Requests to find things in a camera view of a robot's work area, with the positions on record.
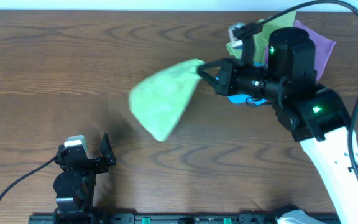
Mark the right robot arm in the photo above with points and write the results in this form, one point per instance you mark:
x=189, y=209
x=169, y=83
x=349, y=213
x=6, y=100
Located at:
x=315, y=115

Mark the light green microfiber cloth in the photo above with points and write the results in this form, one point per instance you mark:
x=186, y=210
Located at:
x=159, y=101

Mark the purple microfiber cloth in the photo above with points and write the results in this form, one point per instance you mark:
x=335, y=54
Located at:
x=324, y=48

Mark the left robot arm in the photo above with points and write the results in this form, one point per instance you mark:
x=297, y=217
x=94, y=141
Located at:
x=74, y=187

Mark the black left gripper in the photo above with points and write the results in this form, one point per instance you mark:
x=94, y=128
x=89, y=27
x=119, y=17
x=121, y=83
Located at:
x=91, y=163

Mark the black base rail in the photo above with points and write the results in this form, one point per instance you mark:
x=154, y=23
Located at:
x=128, y=218

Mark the blue microfiber cloth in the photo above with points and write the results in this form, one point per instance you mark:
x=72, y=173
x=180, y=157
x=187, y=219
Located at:
x=242, y=98

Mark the olive green microfiber cloth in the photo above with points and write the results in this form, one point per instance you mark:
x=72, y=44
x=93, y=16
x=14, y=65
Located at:
x=261, y=39

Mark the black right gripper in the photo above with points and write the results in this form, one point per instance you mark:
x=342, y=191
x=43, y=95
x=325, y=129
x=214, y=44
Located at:
x=226, y=78

